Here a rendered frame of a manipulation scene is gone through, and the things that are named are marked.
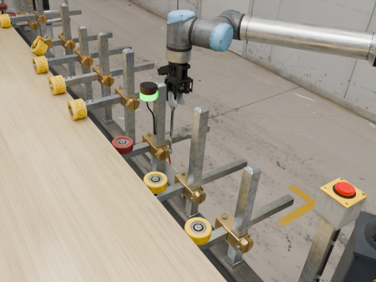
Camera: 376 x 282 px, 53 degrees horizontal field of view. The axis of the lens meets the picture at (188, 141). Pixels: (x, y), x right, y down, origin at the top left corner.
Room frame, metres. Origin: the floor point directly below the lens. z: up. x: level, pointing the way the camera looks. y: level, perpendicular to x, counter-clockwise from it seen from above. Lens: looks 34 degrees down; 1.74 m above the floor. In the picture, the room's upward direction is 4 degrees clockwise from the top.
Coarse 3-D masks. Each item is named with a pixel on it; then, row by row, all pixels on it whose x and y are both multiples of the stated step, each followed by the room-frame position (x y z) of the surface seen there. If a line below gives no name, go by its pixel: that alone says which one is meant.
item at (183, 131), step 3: (183, 126) 1.37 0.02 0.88; (186, 126) 1.38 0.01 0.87; (180, 129) 1.34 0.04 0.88; (183, 129) 1.34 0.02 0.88; (186, 129) 1.35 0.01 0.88; (189, 129) 1.35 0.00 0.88; (177, 132) 1.33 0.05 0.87; (180, 132) 1.33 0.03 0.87; (183, 132) 1.34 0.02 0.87; (186, 132) 1.33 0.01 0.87; (189, 132) 1.34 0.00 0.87; (177, 135) 1.31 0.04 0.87; (180, 135) 1.31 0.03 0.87; (183, 135) 1.31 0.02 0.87
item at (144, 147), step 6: (168, 138) 1.29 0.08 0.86; (174, 138) 1.30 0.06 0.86; (180, 138) 1.32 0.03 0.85; (186, 138) 1.34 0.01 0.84; (138, 144) 1.23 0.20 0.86; (144, 144) 1.24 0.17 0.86; (168, 144) 1.29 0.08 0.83; (138, 150) 1.20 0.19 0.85; (144, 150) 1.22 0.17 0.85; (126, 156) 1.17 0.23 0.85; (132, 156) 1.19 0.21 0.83
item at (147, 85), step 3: (141, 84) 1.20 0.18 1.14; (144, 84) 1.20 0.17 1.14; (147, 84) 1.20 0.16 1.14; (150, 84) 1.20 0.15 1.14; (153, 84) 1.20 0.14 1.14; (144, 87) 1.18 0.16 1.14; (147, 87) 1.18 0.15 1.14; (150, 87) 1.18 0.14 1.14; (153, 87) 1.18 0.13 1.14; (156, 99) 1.21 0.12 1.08; (147, 102) 1.20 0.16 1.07; (156, 102) 1.21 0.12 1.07; (147, 105) 1.20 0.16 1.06; (153, 114) 1.21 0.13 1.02; (153, 117) 1.21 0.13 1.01; (153, 120) 1.21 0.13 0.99; (153, 123) 1.21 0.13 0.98
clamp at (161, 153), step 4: (144, 136) 1.28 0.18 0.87; (152, 136) 1.28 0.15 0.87; (144, 140) 1.27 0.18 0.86; (148, 140) 1.25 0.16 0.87; (152, 140) 1.25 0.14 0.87; (152, 144) 1.23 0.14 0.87; (164, 144) 1.23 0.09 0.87; (152, 148) 1.22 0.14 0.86; (156, 148) 1.20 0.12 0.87; (160, 148) 1.20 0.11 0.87; (164, 148) 1.21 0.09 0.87; (152, 152) 1.22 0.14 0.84; (156, 152) 1.19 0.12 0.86; (160, 152) 1.19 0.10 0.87; (164, 152) 1.19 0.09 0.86; (168, 152) 1.20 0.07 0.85; (156, 156) 1.18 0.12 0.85; (160, 156) 1.18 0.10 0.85; (164, 156) 1.19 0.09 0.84; (160, 160) 1.18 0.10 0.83
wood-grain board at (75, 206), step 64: (0, 64) 1.79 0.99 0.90; (0, 128) 1.21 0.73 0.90; (64, 128) 1.25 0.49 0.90; (0, 192) 0.86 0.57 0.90; (64, 192) 0.88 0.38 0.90; (128, 192) 0.91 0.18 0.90; (0, 256) 0.63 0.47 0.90; (64, 256) 0.64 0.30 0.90; (128, 256) 0.66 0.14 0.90; (192, 256) 0.68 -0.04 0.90
